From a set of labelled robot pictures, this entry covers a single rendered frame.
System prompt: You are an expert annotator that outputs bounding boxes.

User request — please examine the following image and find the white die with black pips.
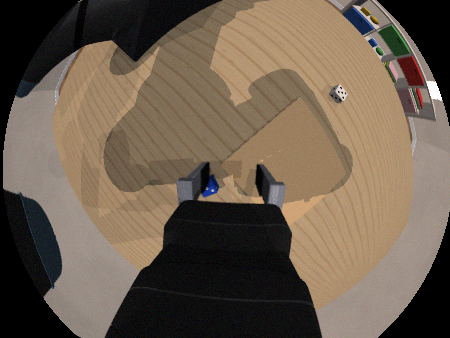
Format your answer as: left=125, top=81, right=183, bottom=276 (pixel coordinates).
left=329, top=84, right=348, bottom=103

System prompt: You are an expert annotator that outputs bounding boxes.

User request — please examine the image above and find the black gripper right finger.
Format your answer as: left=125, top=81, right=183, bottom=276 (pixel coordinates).
left=255, top=164, right=286, bottom=211

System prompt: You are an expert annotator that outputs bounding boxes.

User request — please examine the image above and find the blue die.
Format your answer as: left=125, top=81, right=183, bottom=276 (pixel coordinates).
left=202, top=174, right=219, bottom=197

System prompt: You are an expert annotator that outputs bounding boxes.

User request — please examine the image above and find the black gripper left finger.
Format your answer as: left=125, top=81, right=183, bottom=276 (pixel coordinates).
left=176, top=162, right=210, bottom=204

